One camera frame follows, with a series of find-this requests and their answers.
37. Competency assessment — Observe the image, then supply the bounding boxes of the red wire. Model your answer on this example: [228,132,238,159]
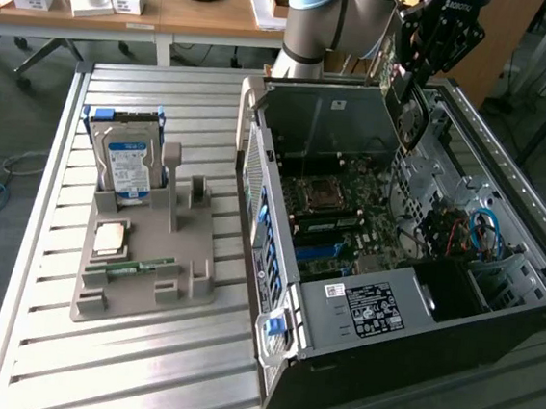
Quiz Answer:
[445,216,471,257]

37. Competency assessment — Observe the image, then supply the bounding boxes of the green RAM stick black chips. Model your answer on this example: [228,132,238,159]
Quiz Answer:
[291,209,366,242]

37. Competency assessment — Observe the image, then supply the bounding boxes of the blue case latch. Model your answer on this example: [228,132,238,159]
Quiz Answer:
[262,312,289,338]

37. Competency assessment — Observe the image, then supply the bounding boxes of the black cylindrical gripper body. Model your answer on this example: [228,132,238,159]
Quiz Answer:
[413,0,492,29]

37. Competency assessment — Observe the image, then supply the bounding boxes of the small white box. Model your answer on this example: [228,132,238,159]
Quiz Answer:
[110,0,146,17]

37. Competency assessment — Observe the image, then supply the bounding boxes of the blue expansion slot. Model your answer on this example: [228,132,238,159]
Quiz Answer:
[294,243,346,267]

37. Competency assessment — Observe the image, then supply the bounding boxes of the green motherboard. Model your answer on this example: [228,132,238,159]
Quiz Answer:
[265,146,432,295]

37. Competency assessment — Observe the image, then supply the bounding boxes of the white paper stack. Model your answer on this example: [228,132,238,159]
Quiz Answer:
[247,0,290,34]

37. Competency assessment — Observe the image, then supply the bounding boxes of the metal disk bay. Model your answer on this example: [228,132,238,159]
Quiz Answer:
[463,247,546,317]

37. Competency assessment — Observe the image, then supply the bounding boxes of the metal CPU socket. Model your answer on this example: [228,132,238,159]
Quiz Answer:
[299,175,350,214]

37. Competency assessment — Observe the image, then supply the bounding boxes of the black fan shroud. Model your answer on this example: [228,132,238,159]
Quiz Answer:
[408,255,497,329]

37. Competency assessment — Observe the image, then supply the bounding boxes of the grey power supply unit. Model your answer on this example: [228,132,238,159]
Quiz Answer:
[293,258,443,364]

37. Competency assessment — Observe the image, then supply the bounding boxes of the hard disk in blue carrier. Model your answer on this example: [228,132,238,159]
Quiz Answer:
[73,98,176,211]

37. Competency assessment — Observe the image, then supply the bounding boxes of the wooden desk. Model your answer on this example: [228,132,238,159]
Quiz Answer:
[0,0,428,79]

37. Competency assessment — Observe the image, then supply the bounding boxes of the blue wire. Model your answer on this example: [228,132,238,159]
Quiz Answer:
[468,207,509,263]

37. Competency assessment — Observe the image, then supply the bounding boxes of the white floor cable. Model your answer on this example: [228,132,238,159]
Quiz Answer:
[0,146,50,180]

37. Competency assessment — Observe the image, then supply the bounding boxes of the black open PC case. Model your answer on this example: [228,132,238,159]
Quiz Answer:
[209,58,546,409]

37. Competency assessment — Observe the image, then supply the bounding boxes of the grey chipset heatsink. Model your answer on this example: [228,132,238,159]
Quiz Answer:
[353,254,384,278]

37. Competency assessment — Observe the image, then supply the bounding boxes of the silver CPU chip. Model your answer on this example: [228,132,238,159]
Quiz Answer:
[92,221,127,257]

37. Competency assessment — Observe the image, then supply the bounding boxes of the grey parts rack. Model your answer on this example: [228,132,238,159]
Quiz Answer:
[69,133,234,336]

